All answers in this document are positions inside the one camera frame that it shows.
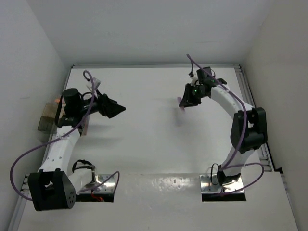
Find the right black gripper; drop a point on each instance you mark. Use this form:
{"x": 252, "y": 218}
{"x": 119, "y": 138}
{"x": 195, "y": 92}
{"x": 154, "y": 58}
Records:
{"x": 187, "y": 100}

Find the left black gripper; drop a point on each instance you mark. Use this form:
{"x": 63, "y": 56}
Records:
{"x": 108, "y": 107}

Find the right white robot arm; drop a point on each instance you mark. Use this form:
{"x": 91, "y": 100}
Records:
{"x": 249, "y": 124}

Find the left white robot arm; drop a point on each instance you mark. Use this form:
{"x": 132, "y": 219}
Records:
{"x": 51, "y": 188}

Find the clear compartment organizer box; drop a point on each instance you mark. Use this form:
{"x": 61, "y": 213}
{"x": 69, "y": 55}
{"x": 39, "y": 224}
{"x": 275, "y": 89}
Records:
{"x": 46, "y": 123}

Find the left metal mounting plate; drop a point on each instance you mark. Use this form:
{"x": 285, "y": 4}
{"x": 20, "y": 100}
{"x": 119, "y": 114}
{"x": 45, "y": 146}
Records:
{"x": 103, "y": 183}

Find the metal mounting plate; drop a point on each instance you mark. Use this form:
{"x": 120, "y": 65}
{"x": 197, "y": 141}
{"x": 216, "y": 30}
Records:
{"x": 103, "y": 183}
{"x": 211, "y": 185}

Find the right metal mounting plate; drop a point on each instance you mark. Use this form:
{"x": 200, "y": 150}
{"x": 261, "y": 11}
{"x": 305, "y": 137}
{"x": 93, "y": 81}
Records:
{"x": 211, "y": 185}

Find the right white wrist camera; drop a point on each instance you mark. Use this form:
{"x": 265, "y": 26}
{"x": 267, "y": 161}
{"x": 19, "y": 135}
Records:
{"x": 194, "y": 79}

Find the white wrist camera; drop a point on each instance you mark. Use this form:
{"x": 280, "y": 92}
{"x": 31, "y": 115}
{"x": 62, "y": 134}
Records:
{"x": 93, "y": 84}
{"x": 194, "y": 79}

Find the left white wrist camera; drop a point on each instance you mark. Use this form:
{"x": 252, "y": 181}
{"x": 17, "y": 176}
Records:
{"x": 93, "y": 84}

